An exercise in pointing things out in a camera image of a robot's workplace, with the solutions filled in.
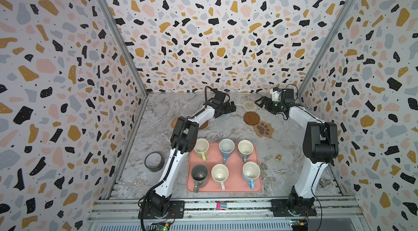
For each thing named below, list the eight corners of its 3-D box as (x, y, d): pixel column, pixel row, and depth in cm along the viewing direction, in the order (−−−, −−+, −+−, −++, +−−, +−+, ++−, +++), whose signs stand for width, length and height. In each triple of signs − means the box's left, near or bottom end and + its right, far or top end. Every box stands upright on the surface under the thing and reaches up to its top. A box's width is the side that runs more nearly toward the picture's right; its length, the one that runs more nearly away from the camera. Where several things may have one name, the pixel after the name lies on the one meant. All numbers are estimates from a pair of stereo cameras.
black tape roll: (145, 172, 86) (142, 169, 82) (150, 155, 92) (147, 151, 88) (162, 172, 86) (160, 169, 82) (166, 155, 92) (164, 151, 89)
